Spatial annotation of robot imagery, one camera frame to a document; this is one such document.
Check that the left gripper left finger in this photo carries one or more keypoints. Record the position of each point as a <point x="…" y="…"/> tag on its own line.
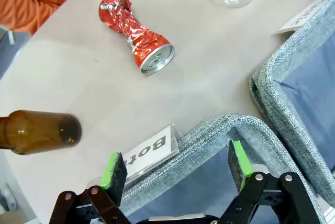
<point x="115" y="177"/>

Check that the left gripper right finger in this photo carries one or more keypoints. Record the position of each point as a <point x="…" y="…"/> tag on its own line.
<point x="239" y="166"/>

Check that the brown glass bottle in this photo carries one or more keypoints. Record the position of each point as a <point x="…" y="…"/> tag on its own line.
<point x="36" y="132"/>

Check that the crushed red soda can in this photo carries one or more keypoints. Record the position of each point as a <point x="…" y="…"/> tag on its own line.
<point x="131" y="27"/>

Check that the grey fabric Bottle basket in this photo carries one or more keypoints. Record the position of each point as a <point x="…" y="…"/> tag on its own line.
<point x="209" y="135"/>

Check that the grey fabric Plastic basket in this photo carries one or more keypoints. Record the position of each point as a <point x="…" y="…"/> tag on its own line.
<point x="288" y="82"/>

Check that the white Bottle label sign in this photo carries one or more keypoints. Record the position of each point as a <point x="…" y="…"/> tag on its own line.
<point x="154" y="148"/>
<point x="330" y="216"/>

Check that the cardboard box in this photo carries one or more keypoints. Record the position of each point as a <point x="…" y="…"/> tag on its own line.
<point x="15" y="217"/>

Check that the white Plastic label sign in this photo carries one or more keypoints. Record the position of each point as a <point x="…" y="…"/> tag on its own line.
<point x="301" y="17"/>

